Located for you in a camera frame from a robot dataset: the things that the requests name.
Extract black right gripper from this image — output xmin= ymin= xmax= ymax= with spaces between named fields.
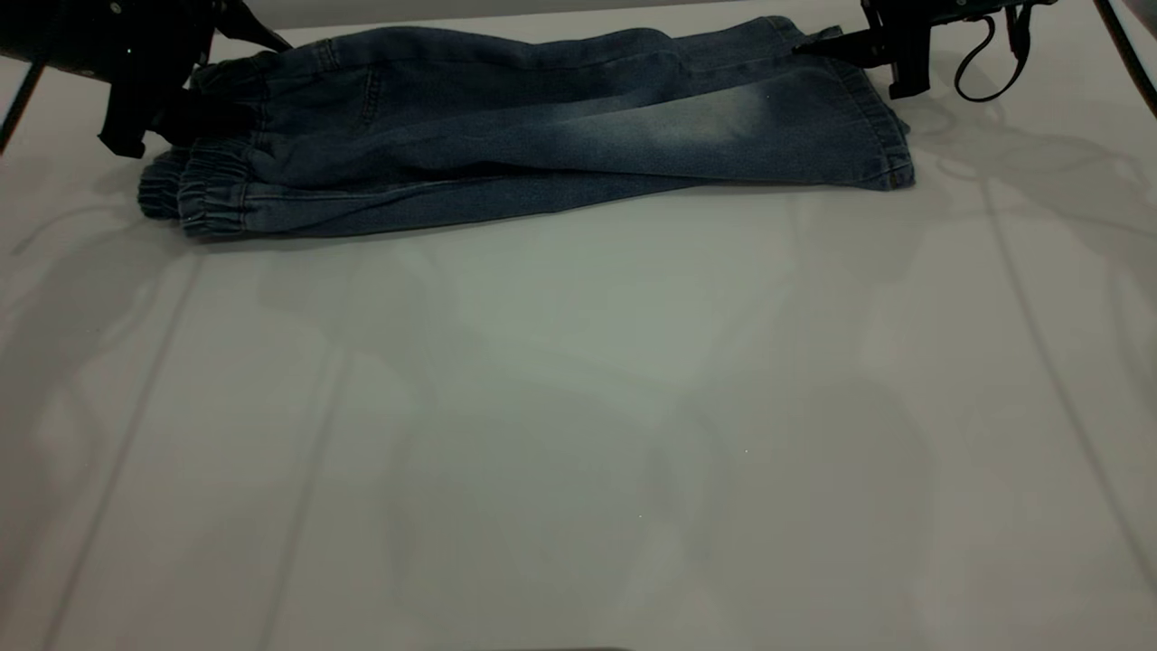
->
xmin=795 ymin=0 xmax=1057 ymax=101

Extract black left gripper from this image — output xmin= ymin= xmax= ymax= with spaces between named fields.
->
xmin=0 ymin=0 xmax=292 ymax=160

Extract blue denim shorts with basketball print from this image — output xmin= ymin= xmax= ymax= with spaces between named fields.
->
xmin=137 ymin=15 xmax=917 ymax=241

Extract thin black looped cable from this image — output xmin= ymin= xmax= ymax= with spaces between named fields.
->
xmin=955 ymin=3 xmax=1033 ymax=104

